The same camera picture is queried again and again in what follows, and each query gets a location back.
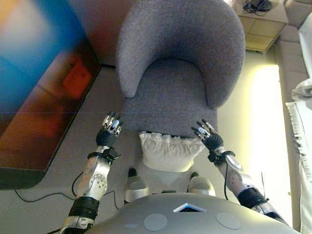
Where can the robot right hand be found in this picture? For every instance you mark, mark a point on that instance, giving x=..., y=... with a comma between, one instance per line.
x=213, y=141

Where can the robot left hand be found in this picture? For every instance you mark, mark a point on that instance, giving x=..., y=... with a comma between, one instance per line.
x=107, y=137

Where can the white fringed cushion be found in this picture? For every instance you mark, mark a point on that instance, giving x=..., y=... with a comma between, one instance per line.
x=168, y=153

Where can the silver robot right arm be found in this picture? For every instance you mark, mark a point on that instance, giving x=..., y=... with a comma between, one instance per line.
x=237, y=175

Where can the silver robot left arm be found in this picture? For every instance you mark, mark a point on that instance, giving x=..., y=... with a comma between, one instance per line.
x=96, y=180

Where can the beige sofa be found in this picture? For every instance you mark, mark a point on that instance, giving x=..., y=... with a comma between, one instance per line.
x=290, y=58

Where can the silver robot right leg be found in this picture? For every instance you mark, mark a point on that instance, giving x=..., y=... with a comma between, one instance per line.
x=201, y=186

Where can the grey robot torso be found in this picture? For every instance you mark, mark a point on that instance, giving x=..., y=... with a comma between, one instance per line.
x=190, y=219

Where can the white fringed throw blanket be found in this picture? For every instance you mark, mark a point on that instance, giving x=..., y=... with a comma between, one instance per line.
x=302, y=146

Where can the grey fabric armchair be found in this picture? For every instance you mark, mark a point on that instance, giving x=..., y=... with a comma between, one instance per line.
x=180, y=48

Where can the beige cube shelf box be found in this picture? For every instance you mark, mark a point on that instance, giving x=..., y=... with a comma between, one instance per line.
x=258, y=31

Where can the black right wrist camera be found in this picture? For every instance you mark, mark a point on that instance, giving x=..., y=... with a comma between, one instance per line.
x=213, y=157

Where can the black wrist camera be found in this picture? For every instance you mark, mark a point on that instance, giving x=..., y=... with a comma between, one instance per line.
x=112, y=153
x=213, y=157

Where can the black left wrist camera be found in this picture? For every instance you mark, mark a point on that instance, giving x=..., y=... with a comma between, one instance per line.
x=112, y=153

